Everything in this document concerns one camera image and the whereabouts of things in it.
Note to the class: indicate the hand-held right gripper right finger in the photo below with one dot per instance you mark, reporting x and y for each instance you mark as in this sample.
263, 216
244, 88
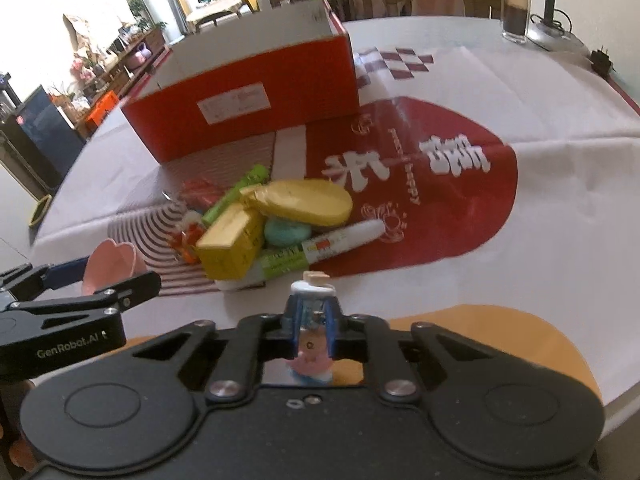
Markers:
330, 322

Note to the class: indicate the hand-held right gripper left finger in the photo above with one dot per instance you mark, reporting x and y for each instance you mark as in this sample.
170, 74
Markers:
294, 321

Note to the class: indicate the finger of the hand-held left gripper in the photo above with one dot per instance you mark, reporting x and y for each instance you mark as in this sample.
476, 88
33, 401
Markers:
65, 270
125, 290

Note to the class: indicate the pink heart-shaped dish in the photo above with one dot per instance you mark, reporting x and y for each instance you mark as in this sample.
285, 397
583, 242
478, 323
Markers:
112, 262

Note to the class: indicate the small pink white bottle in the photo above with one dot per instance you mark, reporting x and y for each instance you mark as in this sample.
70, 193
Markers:
313, 287

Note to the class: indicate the white green marker pen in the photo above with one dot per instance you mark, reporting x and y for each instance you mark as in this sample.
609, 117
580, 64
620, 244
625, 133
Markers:
320, 247

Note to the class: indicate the orange candy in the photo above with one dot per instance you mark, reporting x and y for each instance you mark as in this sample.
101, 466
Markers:
187, 237

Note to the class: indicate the teal oval soap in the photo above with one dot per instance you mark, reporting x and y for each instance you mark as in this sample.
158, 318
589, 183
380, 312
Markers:
286, 232

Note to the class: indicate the yellow rectangular box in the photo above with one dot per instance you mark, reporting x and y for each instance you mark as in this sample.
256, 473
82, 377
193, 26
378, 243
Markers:
227, 247

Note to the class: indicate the green highlighter pen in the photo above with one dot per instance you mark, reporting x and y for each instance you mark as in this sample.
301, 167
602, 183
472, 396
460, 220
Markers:
235, 195

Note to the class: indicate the red cardboard box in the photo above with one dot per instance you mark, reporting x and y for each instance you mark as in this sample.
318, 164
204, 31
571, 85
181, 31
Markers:
260, 90

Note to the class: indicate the black cabinet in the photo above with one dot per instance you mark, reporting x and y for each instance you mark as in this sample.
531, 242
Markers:
35, 135

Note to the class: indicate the orange box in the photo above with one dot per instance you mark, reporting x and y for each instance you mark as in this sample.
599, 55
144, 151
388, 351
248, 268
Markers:
102, 110

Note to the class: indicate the wooden sideboard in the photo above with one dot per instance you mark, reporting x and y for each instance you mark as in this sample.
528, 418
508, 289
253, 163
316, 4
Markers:
130, 62

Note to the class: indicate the background dining table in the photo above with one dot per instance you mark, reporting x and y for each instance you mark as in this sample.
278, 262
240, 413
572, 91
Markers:
220, 7

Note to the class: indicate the tall glass tumbler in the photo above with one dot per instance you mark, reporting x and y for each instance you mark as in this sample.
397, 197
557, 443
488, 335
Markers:
516, 7

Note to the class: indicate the grey desk lamp base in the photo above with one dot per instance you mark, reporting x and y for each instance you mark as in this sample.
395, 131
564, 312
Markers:
557, 35

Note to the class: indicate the black plug adapter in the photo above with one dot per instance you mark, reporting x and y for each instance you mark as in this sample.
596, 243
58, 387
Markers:
601, 62

